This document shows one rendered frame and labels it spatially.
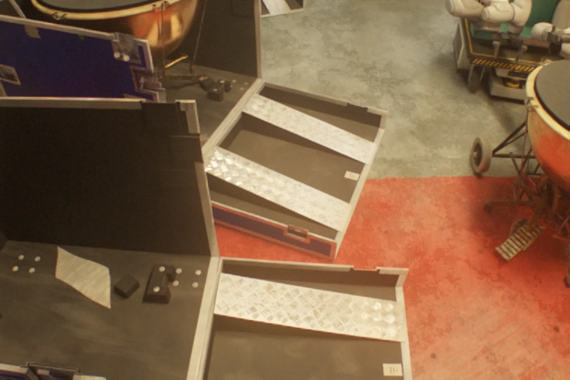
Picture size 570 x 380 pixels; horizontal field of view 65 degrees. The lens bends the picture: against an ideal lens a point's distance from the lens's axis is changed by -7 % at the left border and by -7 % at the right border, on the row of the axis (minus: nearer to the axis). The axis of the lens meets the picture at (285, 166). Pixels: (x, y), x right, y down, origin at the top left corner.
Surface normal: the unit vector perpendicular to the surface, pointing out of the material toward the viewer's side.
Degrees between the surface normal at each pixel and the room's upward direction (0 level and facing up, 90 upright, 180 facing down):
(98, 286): 1
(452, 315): 0
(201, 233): 90
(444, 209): 0
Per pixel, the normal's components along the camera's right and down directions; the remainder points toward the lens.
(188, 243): -0.07, 0.68
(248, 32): -0.36, 0.64
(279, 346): 0.03, -0.73
